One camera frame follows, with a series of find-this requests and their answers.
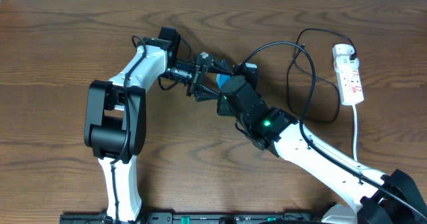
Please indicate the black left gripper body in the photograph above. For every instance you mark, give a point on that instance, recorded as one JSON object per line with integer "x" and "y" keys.
{"x": 195, "y": 78}

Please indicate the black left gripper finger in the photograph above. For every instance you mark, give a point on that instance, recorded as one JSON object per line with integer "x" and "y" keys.
{"x": 212, "y": 65}
{"x": 204, "y": 93}

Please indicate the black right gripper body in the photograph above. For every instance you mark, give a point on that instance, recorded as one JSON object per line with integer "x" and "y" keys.
{"x": 225, "y": 92}

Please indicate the blue smartphone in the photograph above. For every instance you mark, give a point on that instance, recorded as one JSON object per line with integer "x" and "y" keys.
{"x": 221, "y": 79}

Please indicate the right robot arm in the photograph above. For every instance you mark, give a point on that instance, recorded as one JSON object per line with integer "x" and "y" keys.
{"x": 371, "y": 195}

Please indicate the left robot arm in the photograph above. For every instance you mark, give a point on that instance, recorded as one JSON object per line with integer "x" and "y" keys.
{"x": 115, "y": 121}

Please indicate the white power strip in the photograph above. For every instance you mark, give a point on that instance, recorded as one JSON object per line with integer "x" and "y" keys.
{"x": 349, "y": 85}

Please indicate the white usb wall charger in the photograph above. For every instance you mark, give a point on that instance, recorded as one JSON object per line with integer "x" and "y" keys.
{"x": 344, "y": 58}

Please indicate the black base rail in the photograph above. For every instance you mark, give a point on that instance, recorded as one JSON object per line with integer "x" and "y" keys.
{"x": 193, "y": 218}

